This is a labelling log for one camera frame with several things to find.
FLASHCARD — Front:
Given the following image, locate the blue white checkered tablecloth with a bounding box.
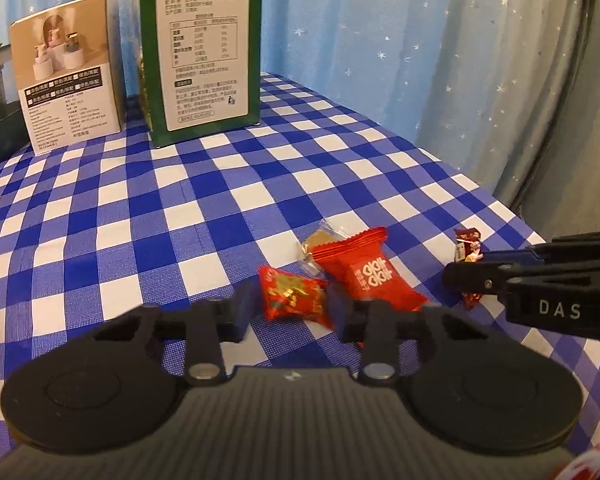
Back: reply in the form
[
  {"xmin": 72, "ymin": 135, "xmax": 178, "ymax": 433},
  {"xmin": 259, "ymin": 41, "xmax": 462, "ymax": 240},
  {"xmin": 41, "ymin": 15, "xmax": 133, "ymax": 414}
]
[{"xmin": 0, "ymin": 71, "xmax": 600, "ymax": 466}]

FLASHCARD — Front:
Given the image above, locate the green carton box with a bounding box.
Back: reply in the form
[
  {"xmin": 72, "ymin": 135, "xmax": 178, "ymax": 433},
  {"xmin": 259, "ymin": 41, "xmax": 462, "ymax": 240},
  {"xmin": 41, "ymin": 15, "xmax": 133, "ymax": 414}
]
[{"xmin": 137, "ymin": 0, "xmax": 262, "ymax": 148}]

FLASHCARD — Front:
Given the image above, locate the small dark red candy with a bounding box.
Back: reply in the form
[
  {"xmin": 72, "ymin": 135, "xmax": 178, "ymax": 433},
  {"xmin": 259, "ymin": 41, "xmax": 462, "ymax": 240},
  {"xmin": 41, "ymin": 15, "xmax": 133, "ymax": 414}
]
[{"xmin": 454, "ymin": 228, "xmax": 483, "ymax": 310}]

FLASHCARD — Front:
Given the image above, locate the large red candy packet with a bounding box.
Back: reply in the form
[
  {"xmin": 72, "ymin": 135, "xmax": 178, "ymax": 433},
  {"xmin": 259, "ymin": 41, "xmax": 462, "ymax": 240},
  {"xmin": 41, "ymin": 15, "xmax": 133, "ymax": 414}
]
[{"xmin": 311, "ymin": 226, "xmax": 428, "ymax": 311}]

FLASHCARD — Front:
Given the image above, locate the small red gold candy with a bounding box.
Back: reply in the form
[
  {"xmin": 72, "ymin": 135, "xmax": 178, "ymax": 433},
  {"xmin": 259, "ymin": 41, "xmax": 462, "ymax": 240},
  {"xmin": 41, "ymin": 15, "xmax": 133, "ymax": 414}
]
[{"xmin": 259, "ymin": 266, "xmax": 332, "ymax": 330}]

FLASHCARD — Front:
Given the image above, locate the grey lace-trimmed cover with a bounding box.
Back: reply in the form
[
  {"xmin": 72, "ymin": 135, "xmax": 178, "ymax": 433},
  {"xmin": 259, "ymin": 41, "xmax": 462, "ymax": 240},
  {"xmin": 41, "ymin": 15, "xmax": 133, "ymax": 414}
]
[{"xmin": 517, "ymin": 0, "xmax": 600, "ymax": 240}]

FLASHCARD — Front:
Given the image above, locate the blue star curtain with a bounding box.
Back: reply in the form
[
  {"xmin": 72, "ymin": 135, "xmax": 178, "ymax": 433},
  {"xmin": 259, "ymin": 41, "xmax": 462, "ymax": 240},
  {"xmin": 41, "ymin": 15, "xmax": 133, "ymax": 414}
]
[{"xmin": 0, "ymin": 0, "xmax": 581, "ymax": 204}]

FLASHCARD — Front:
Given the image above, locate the clear brown biscuit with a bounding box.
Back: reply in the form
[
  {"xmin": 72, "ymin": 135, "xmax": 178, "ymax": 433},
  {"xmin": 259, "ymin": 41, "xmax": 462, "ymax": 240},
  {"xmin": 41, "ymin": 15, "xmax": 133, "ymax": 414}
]
[{"xmin": 299, "ymin": 219, "xmax": 354, "ymax": 278}]

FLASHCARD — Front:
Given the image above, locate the white beige product box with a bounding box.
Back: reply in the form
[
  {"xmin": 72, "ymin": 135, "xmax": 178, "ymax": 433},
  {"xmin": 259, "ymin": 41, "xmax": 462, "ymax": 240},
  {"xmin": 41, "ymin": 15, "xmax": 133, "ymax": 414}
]
[{"xmin": 9, "ymin": 0, "xmax": 126, "ymax": 155}]

